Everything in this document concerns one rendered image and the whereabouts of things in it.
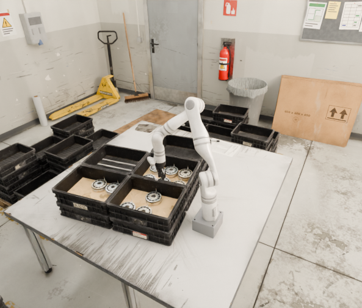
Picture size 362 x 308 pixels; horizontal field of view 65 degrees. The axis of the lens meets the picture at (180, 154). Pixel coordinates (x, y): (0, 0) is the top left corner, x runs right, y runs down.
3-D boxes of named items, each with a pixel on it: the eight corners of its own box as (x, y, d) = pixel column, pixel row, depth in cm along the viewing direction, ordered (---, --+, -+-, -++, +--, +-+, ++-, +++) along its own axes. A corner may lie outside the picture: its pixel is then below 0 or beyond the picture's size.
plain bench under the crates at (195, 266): (279, 216, 278) (293, 157, 241) (212, 393, 162) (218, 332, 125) (147, 172, 347) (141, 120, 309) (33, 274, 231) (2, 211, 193)
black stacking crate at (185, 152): (210, 153, 228) (211, 141, 222) (200, 174, 205) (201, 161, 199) (166, 145, 240) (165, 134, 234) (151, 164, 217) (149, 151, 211)
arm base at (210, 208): (220, 212, 174) (218, 191, 164) (213, 223, 167) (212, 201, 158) (206, 208, 178) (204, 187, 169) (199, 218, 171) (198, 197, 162)
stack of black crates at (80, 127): (83, 144, 379) (76, 113, 354) (99, 150, 366) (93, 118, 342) (59, 159, 350) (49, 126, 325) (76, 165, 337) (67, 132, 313)
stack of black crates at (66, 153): (82, 167, 332) (73, 134, 308) (101, 175, 319) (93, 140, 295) (54, 186, 303) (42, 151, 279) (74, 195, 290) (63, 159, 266)
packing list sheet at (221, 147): (242, 145, 259) (242, 145, 259) (233, 157, 243) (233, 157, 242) (209, 137, 273) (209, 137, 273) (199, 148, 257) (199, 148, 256)
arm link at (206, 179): (201, 179, 150) (202, 203, 159) (218, 175, 151) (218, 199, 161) (196, 169, 158) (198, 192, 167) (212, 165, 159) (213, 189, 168)
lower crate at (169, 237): (187, 213, 187) (187, 200, 181) (170, 248, 163) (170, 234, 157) (133, 200, 199) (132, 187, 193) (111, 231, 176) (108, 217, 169)
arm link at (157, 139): (162, 157, 176) (165, 150, 184) (161, 136, 168) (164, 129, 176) (152, 157, 177) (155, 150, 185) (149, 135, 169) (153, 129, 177)
